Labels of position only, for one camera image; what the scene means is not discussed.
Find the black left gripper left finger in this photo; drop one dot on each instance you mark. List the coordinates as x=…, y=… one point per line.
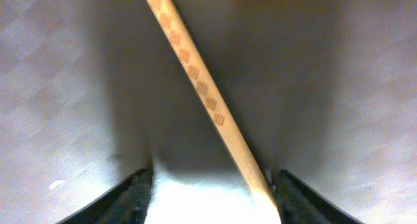
x=126, y=203

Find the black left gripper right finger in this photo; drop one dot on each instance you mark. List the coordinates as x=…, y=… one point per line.
x=298, y=203

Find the wooden chopstick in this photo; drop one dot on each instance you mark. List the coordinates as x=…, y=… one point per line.
x=193, y=64

